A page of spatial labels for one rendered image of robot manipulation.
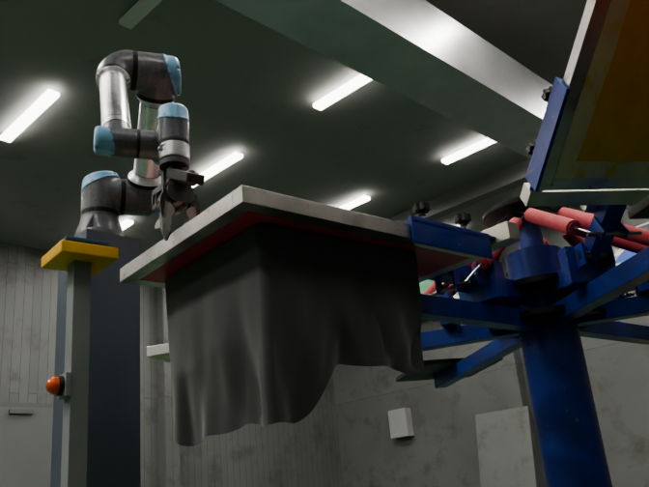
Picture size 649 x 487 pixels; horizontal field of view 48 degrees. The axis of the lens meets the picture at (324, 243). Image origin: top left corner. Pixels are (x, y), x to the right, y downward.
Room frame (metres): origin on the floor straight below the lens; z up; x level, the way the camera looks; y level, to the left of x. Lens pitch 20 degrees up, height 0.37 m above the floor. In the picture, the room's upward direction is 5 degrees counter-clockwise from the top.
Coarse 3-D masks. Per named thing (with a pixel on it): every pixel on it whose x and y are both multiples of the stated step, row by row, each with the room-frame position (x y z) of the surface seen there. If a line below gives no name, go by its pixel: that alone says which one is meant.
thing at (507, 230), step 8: (504, 224) 1.83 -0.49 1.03; (512, 224) 1.84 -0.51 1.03; (488, 232) 1.88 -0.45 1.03; (496, 232) 1.86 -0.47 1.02; (504, 232) 1.84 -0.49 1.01; (512, 232) 1.84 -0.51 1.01; (496, 240) 1.86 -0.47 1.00; (504, 240) 1.84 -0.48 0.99; (512, 240) 1.85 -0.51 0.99; (520, 240) 1.86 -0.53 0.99; (496, 248) 1.91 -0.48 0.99
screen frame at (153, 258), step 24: (240, 192) 1.33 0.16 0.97; (264, 192) 1.37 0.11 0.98; (216, 216) 1.41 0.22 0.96; (288, 216) 1.44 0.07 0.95; (312, 216) 1.45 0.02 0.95; (336, 216) 1.49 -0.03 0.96; (360, 216) 1.54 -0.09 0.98; (168, 240) 1.57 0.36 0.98; (192, 240) 1.52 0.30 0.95; (408, 240) 1.66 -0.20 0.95; (144, 264) 1.67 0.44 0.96; (456, 264) 1.89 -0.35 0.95
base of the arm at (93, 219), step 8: (88, 208) 2.05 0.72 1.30; (96, 208) 2.05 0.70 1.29; (104, 208) 2.06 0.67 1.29; (88, 216) 2.05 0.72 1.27; (96, 216) 2.05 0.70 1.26; (104, 216) 2.06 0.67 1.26; (112, 216) 2.08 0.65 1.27; (80, 224) 2.06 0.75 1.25; (88, 224) 2.04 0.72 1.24; (96, 224) 2.05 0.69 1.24; (104, 224) 2.05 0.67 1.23; (112, 224) 2.06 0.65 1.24; (120, 224) 2.12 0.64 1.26; (80, 232) 2.04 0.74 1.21; (112, 232) 2.06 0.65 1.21; (120, 232) 2.09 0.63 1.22
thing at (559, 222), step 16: (528, 208) 2.41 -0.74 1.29; (544, 208) 2.41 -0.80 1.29; (496, 224) 2.47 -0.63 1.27; (544, 224) 2.21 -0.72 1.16; (560, 224) 2.11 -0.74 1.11; (576, 224) 2.08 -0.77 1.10; (544, 240) 2.64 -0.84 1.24; (576, 240) 2.55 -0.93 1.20; (624, 240) 2.43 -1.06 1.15; (640, 240) 2.31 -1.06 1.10; (496, 256) 2.22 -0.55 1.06; (432, 288) 2.54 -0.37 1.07
